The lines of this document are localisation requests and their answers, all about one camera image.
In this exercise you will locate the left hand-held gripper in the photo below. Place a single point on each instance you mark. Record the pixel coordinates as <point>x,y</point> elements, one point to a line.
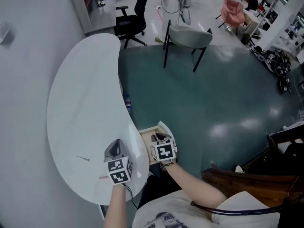
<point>117,174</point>

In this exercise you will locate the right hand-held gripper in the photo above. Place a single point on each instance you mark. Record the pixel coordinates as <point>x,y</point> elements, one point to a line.
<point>165,151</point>

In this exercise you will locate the large white wooden drawer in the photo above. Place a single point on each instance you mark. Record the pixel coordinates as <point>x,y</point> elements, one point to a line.
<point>146,139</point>

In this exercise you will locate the pink stick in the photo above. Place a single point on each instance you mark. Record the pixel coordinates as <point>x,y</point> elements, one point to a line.
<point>103,177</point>

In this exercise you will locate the thin grey metal pin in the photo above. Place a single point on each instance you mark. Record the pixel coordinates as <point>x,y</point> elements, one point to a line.
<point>83,158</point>

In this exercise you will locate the person's left forearm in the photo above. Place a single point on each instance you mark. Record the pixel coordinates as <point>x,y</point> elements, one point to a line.
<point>116,205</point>

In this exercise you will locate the person's right forearm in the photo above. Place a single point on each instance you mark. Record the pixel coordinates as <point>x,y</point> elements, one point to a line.
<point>194,186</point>

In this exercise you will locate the white curved table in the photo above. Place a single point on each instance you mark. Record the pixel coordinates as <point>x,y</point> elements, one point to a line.
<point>85,103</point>

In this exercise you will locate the person's black trousers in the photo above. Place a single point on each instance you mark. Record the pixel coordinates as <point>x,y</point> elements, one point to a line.
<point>159,184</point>

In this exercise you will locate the clear plastic bottle blue label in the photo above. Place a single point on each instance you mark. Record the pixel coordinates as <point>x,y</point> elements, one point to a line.
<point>128,103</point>

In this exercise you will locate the white printed t-shirt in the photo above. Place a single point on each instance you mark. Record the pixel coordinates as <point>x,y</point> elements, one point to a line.
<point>175,212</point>

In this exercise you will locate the grey-green chair with black legs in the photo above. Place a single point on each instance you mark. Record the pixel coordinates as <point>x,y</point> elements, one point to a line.
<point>190,37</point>

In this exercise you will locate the black office chair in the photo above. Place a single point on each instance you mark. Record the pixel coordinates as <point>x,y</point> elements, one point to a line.
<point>133,20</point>

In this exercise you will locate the grey desk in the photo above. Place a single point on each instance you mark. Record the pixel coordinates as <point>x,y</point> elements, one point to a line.
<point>104,15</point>

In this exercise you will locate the pile of black floor devices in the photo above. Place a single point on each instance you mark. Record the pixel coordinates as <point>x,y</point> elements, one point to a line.
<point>278,63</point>

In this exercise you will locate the pink padded chair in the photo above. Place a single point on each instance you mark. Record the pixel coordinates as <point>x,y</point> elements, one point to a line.
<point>234,13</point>

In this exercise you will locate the grey shelf unit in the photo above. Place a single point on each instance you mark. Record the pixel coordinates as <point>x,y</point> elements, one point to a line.
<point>83,8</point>

